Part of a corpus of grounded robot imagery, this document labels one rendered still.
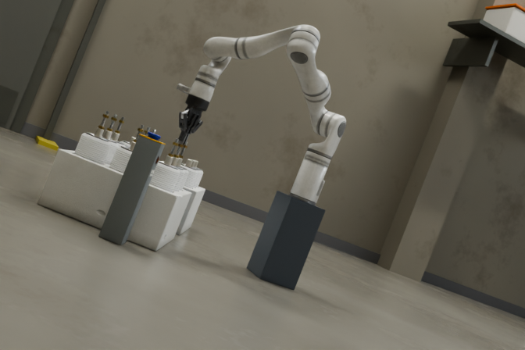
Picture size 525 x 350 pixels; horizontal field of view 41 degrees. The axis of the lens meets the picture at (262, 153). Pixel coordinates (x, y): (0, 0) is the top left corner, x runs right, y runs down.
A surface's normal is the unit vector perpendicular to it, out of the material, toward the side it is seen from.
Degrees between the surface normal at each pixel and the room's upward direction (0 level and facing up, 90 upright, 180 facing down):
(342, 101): 90
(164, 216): 90
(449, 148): 90
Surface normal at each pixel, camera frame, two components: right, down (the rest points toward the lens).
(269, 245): -0.86, -0.35
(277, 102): 0.35, 0.11
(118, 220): -0.01, -0.03
